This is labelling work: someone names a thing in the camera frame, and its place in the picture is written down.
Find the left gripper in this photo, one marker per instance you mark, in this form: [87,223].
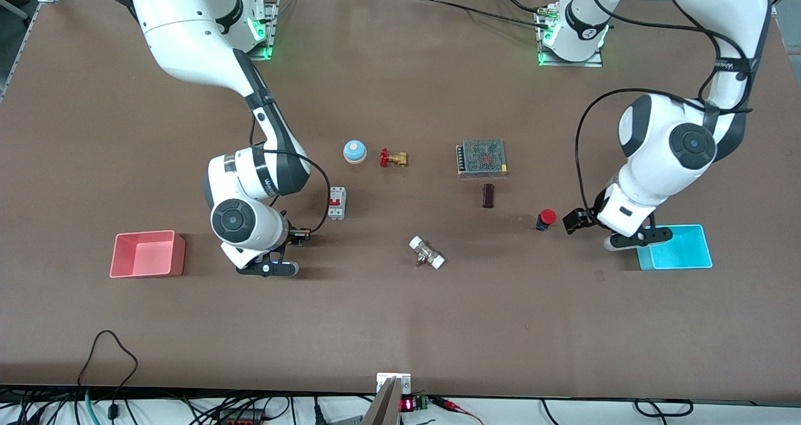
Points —
[586,217]

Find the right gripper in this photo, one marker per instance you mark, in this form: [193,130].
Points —
[293,234]

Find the red push button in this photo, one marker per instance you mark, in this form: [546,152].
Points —
[547,217]

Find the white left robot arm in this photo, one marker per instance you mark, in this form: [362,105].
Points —
[657,162]

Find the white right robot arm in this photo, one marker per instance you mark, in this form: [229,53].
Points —
[188,30]

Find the cyan plastic bin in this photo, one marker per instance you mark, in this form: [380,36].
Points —
[682,250]

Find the pink plastic bin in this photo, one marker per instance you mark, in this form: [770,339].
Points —
[147,256]

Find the blue dome bell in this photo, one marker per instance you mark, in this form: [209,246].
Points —
[354,152]

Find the metal fitting white end caps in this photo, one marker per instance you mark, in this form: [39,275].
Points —
[427,253]

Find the dark brown rectangular block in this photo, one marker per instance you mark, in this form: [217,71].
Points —
[489,196]

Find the metal mesh power supply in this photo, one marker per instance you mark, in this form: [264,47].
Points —
[483,157]

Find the red digit display module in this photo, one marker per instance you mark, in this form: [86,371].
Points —
[413,404]

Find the white circuit breaker red switch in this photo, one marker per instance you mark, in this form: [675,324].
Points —
[336,203]

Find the white table edge bracket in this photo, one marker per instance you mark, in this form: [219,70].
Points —
[393,380]

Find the grey camera mount bar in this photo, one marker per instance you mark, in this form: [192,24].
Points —
[383,406]

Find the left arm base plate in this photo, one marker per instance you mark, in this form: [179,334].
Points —
[569,62]

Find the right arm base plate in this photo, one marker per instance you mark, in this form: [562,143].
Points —
[268,30]

